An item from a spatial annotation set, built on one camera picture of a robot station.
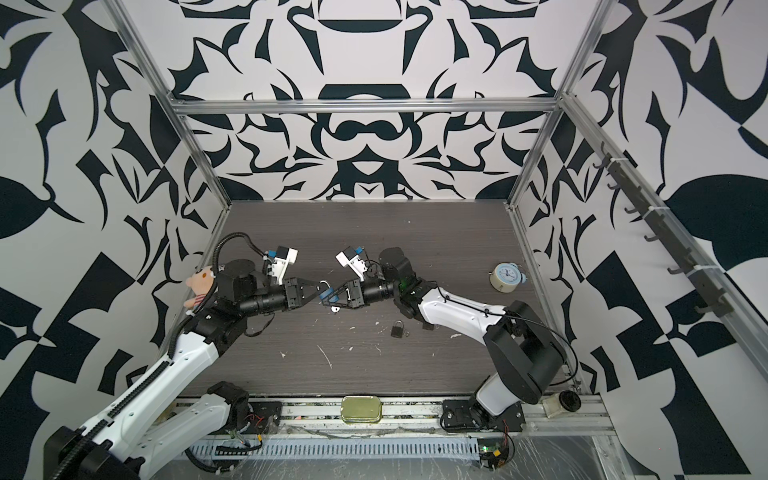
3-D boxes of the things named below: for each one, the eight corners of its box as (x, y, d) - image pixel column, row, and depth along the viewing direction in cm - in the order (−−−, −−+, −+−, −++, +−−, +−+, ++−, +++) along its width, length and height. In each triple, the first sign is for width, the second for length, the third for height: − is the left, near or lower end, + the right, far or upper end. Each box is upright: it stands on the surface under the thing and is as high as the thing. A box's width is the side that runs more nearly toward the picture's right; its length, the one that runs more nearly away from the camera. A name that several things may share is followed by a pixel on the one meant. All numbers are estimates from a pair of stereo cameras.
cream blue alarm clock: (492, 293, 97) (496, 286, 94) (486, 268, 103) (489, 261, 100) (524, 293, 97) (529, 286, 94) (516, 268, 103) (521, 261, 100)
